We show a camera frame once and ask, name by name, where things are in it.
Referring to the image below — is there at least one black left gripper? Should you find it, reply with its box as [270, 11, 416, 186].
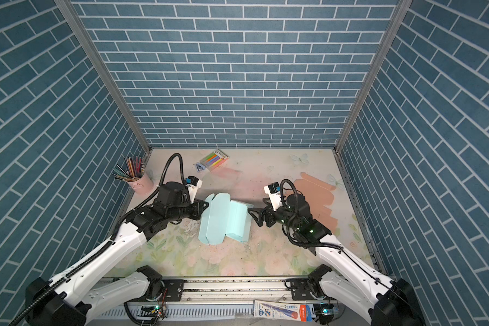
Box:
[166, 197, 211, 224]

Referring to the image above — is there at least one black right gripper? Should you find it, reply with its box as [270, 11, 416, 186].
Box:
[248, 197, 301, 232]

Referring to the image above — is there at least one light blue paper box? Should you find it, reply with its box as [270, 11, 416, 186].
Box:
[198, 193, 253, 245]

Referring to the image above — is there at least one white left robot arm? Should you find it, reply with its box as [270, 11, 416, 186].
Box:
[11, 176, 209, 325]

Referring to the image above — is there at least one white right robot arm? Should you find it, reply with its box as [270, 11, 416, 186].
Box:
[248, 194, 425, 325]

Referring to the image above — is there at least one pink flat cardboard box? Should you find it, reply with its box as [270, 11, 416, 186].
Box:
[294, 172, 338, 232]

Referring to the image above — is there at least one toothpaste style flat box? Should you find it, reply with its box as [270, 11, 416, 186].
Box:
[253, 300, 313, 322]

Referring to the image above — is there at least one coloured marker pack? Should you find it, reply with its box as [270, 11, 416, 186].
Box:
[199, 149, 229, 171]

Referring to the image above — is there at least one pink pencil cup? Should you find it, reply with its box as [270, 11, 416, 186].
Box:
[126, 171, 154, 195]

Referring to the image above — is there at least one coloured pencils bundle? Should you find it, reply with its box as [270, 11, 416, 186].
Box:
[112, 156, 145, 182]

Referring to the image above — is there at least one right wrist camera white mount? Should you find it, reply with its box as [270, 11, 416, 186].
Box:
[263, 182, 282, 211]

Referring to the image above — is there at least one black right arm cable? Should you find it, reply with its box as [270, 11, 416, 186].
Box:
[278, 178, 424, 315]

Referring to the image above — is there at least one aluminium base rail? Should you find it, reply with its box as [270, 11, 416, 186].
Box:
[115, 277, 338, 315]

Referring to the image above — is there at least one left electronics board with wires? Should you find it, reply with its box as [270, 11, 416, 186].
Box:
[137, 305, 166, 325]

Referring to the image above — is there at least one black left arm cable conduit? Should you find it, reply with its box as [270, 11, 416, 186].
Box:
[7, 153, 186, 326]

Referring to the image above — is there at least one aluminium corner post left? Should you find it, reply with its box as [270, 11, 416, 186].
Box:
[54, 0, 152, 154]

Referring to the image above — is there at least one aluminium corner post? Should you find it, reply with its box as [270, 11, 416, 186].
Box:
[335, 0, 413, 155]
[54, 0, 152, 154]

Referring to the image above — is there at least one aluminium corner post right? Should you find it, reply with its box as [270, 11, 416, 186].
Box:
[335, 0, 413, 155]

